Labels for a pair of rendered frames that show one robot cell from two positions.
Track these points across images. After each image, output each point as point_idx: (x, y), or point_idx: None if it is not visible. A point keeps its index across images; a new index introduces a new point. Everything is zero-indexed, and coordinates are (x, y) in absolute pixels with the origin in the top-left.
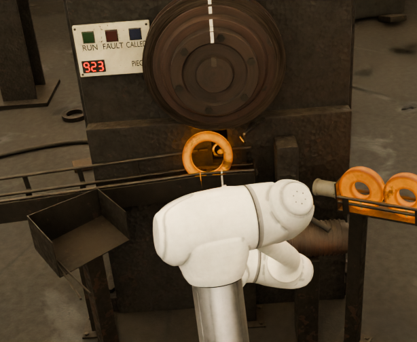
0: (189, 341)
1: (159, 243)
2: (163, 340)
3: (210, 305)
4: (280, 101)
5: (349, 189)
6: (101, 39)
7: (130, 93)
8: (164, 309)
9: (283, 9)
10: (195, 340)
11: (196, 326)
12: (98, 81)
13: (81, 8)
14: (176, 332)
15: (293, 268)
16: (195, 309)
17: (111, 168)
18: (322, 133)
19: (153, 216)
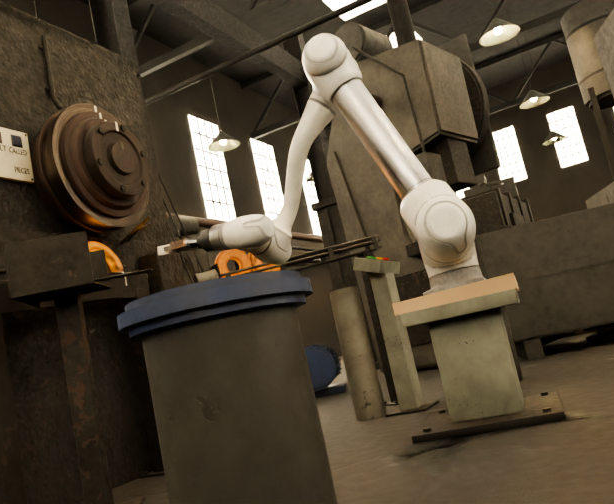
0: (143, 488)
1: (331, 42)
2: (115, 499)
3: (364, 88)
4: (127, 235)
5: (226, 268)
6: None
7: (9, 203)
8: (71, 503)
9: None
10: (148, 486)
11: (129, 488)
12: None
13: None
14: (118, 495)
15: (296, 213)
16: (354, 98)
17: (4, 279)
18: None
19: (50, 349)
